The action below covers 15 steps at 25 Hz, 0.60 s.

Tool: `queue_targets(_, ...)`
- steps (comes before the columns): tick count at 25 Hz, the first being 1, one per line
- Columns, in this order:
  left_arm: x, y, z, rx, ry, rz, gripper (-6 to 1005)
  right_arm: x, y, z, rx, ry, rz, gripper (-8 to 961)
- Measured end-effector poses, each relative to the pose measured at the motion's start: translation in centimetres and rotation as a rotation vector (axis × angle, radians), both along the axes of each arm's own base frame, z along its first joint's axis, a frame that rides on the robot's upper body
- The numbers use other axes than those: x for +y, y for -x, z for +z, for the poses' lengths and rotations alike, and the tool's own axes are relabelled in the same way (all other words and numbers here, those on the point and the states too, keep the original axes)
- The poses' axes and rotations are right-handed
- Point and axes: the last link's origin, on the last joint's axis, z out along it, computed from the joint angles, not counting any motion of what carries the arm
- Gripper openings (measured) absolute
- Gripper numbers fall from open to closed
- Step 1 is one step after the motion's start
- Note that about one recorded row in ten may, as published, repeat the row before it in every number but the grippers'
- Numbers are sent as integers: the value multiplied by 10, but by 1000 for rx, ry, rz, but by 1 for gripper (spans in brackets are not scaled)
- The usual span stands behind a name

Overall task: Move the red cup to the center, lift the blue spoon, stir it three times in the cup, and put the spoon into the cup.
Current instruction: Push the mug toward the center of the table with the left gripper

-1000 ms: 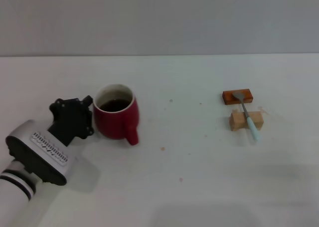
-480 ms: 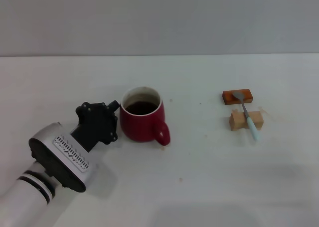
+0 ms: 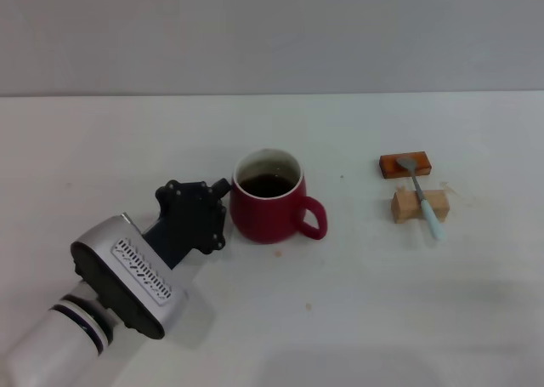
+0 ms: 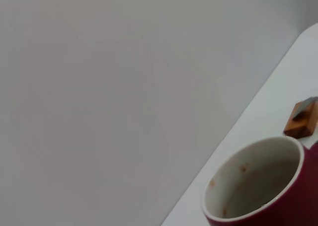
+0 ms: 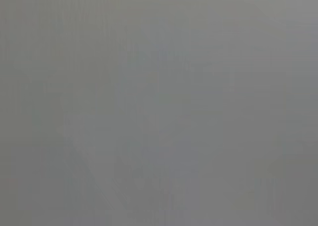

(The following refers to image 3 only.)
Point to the orange brown wooden block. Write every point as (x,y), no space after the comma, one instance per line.
(389,166)

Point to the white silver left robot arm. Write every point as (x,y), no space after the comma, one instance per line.
(42,344)

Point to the red ceramic mug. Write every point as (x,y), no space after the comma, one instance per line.
(263,219)

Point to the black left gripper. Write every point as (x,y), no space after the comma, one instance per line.
(191,221)

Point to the dark coffee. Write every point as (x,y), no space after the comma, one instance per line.
(266,185)

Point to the light notched wooden block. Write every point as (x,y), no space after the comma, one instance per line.
(406,206)

